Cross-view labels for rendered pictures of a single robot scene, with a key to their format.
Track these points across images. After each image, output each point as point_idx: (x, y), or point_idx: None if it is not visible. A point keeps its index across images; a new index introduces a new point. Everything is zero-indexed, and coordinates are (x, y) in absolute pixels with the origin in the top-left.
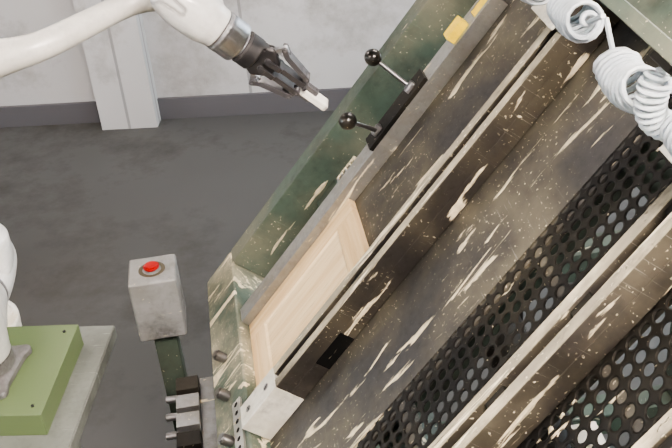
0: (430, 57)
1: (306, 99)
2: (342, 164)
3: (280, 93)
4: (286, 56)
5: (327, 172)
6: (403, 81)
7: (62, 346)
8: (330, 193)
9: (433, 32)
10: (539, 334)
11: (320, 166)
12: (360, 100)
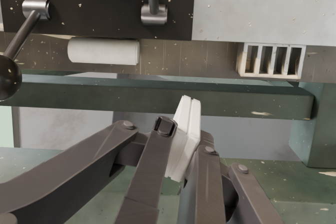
0: (54, 153)
1: (203, 137)
2: (279, 168)
3: (256, 195)
4: (1, 197)
5: (310, 177)
6: (29, 16)
7: None
8: (331, 39)
9: (9, 162)
10: None
11: (314, 186)
12: (168, 188)
